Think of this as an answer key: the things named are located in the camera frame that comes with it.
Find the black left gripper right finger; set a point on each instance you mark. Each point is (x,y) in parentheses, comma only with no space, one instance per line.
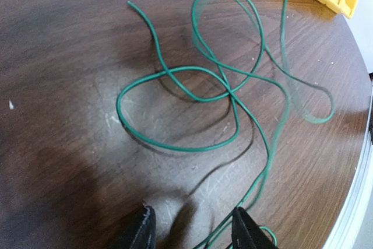
(246,233)

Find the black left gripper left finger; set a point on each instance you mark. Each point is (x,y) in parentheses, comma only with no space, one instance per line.
(141,232)

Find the aluminium front rail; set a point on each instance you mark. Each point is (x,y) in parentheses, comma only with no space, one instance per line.
(351,216)

